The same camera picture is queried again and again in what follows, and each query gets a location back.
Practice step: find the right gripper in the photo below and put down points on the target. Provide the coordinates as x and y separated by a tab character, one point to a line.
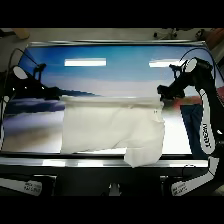
166	91

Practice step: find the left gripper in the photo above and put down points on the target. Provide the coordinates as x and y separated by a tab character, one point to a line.
52	92

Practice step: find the white T-shirt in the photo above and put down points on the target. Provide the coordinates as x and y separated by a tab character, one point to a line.
111	128

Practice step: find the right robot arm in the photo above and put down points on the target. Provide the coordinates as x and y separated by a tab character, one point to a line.
206	110

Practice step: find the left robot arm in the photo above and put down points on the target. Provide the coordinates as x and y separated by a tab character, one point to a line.
20	85

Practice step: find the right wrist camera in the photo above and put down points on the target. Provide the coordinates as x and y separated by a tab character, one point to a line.
175	69

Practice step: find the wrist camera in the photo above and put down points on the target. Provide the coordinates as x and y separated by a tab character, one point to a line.
175	69
40	68

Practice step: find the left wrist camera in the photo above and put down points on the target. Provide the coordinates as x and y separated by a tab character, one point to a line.
40	68

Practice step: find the silver frame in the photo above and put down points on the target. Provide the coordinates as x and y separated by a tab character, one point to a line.
100	162

